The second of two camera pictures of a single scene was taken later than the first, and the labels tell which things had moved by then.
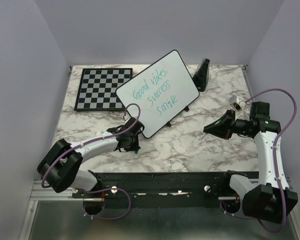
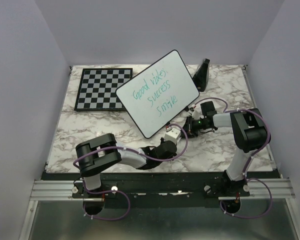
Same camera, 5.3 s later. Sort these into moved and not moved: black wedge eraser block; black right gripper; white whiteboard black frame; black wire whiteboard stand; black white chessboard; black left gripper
Moved: black right gripper; black left gripper
Not moved: black white chessboard; black wedge eraser block; white whiteboard black frame; black wire whiteboard stand
